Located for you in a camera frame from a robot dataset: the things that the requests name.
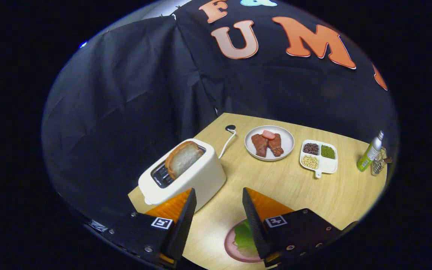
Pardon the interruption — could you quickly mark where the brown meat piece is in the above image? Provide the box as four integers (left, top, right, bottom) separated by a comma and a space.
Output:
251, 134, 269, 158
268, 133, 284, 157

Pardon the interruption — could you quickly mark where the pink round plate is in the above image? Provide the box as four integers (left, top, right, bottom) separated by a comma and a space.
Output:
224, 219, 265, 263

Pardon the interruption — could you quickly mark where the cream white toaster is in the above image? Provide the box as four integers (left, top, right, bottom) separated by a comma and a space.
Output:
138, 138, 227, 213

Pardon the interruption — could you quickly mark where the white toaster cable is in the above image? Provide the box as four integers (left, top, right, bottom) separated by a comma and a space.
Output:
218, 129, 237, 159

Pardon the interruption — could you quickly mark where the pile of yellow soybeans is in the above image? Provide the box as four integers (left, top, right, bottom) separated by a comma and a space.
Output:
301, 155, 319, 170

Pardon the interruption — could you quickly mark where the silver bottle with green label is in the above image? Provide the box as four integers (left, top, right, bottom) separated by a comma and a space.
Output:
357, 130, 384, 172

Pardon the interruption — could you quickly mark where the toasted bread slice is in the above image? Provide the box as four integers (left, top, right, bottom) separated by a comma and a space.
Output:
165, 141, 204, 180

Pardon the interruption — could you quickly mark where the beige round plate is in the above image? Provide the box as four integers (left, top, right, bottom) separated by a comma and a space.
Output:
244, 125, 295, 162

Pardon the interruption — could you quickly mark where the metal wire basket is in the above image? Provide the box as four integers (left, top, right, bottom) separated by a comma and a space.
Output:
370, 147, 393, 176

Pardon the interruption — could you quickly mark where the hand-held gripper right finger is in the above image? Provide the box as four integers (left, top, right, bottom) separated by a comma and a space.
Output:
242, 187, 357, 267

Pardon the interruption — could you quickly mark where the white divided dish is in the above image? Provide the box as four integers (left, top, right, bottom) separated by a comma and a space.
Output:
300, 139, 338, 179

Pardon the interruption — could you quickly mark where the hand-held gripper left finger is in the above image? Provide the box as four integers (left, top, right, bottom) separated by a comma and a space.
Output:
103, 188, 197, 269

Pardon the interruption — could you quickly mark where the green lettuce leaf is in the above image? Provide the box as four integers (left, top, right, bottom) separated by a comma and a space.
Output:
234, 219, 258, 257

